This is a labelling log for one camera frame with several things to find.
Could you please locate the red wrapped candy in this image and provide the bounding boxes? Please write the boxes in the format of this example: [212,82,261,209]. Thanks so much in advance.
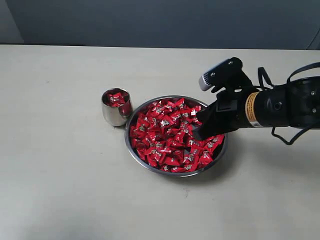
[144,147,166,164]
[132,123,148,137]
[198,151,213,167]
[164,156,181,167]

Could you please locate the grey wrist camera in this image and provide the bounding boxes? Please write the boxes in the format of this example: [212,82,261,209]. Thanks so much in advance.
[198,57,243,93]

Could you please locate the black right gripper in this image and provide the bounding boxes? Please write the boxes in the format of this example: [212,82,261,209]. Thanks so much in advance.
[192,88,290,141]

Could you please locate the red candy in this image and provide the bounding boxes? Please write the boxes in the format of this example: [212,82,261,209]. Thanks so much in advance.
[164,156,181,167]
[144,147,166,164]
[132,123,148,137]
[108,92,126,108]
[198,151,213,167]

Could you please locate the black cable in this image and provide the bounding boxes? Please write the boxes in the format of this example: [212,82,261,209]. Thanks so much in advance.
[257,61,320,146]

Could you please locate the small steel cup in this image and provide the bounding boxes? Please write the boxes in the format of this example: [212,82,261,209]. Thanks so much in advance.
[101,88,133,127]

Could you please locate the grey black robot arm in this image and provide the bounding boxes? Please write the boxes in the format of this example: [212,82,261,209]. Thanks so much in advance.
[192,77,320,140]

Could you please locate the round steel bowl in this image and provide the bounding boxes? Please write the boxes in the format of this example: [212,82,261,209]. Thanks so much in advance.
[124,95,228,178]

